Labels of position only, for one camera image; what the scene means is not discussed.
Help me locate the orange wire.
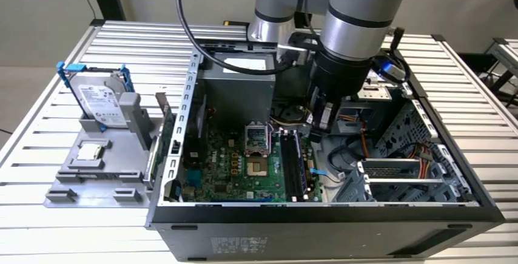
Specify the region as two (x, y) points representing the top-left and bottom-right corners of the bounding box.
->
(359, 123), (370, 159)

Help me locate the black looped cable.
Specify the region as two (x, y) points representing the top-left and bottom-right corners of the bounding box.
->
(326, 144), (364, 174)

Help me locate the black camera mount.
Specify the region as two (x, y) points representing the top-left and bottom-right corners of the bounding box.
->
(276, 32), (323, 66)

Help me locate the teal port block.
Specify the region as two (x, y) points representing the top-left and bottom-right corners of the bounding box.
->
(185, 169), (203, 186)

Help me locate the green graphics card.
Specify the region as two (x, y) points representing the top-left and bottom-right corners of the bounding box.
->
(145, 92), (180, 192)

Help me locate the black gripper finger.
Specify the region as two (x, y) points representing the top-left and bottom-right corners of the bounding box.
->
(310, 90), (326, 143)
(323, 101), (339, 134)

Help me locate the metal socket cover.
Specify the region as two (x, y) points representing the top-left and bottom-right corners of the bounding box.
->
(243, 120), (271, 156)

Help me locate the black RAM stick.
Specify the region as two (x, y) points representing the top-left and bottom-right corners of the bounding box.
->
(295, 129), (312, 200)
(59, 170), (141, 180)

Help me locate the grey metal disk bay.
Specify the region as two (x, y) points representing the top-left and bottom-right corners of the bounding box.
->
(334, 157), (462, 203)

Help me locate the green motherboard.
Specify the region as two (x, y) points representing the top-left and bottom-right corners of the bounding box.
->
(181, 126), (324, 203)

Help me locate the red yellow wire bundle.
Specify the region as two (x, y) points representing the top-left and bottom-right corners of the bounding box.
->
(407, 141), (432, 180)

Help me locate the metal slat side table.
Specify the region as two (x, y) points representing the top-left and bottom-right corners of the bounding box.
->
(479, 37), (518, 109)

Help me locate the hard disk in blue carrier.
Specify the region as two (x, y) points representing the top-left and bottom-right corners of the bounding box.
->
(55, 61), (135, 132)

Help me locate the grey power supply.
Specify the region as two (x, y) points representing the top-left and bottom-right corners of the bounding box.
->
(196, 52), (276, 127)

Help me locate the blue expansion slot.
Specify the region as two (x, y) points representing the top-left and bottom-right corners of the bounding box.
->
(208, 196), (272, 203)

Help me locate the bundle of power wires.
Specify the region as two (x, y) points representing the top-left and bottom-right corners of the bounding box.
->
(268, 102), (315, 129)

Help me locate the CPU socket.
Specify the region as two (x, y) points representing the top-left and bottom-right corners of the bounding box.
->
(245, 157), (271, 180)

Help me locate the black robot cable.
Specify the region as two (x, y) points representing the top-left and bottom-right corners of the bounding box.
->
(173, 0), (292, 76)

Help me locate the grey metal drive cage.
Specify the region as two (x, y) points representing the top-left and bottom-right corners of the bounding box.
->
(323, 72), (406, 137)

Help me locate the wire locking lever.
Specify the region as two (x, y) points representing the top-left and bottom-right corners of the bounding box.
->
(265, 125), (275, 156)

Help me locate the silver CPU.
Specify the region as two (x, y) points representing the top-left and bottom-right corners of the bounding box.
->
(76, 144), (101, 160)

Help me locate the grey parts rack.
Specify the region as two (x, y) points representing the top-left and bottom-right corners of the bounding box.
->
(43, 92), (179, 209)

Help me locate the black PC case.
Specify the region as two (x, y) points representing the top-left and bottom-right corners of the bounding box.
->
(144, 35), (507, 262)

